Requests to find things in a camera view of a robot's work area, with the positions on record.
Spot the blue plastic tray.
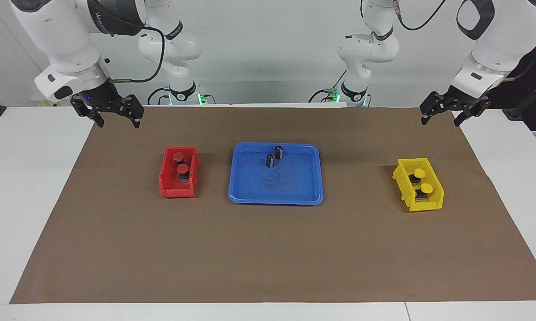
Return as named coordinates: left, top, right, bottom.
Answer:
left=228, top=142, right=324, bottom=206

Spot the red plastic bin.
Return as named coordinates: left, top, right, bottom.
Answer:
left=159, top=146, right=200, bottom=198

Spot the yellow plastic bin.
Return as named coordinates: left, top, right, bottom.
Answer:
left=392, top=157, right=445, bottom=212

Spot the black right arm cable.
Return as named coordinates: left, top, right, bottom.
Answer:
left=110, top=25, right=166, bottom=84

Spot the black right base cable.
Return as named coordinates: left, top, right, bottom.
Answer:
left=147, top=87, right=170, bottom=106

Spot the black left base cable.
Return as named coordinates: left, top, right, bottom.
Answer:
left=308, top=69, right=349, bottom=103

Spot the black stand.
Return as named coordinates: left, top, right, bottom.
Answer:
left=491, top=31, right=536, bottom=132

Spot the black base cable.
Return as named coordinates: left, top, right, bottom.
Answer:
left=308, top=69, right=349, bottom=103
left=147, top=87, right=170, bottom=106

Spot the white power box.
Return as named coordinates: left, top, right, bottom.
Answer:
left=31, top=95, right=72, bottom=107

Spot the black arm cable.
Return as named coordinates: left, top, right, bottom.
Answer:
left=110, top=25, right=166, bottom=84
left=392, top=0, right=447, bottom=32

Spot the brown table mat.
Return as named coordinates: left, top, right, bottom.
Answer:
left=9, top=106, right=536, bottom=305

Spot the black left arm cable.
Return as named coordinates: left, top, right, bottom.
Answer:
left=392, top=0, right=447, bottom=32

